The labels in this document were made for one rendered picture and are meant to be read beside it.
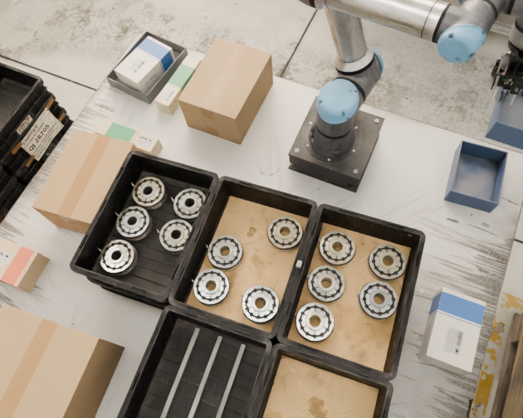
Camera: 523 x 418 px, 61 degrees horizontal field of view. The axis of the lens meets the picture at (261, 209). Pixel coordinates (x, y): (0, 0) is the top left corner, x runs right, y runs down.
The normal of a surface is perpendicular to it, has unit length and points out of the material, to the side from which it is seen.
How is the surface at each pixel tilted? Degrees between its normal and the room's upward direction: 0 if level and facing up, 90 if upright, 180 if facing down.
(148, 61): 0
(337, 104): 9
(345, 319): 0
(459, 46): 92
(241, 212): 0
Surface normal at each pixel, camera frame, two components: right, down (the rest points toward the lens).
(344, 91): -0.13, -0.26
